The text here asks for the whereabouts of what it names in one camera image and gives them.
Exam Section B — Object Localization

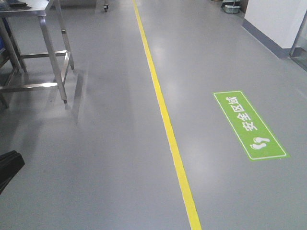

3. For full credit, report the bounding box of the green safety floor sign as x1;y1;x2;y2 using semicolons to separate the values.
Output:
213;91;290;161

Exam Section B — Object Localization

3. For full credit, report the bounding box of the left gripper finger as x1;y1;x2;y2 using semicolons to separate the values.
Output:
0;150;25;193

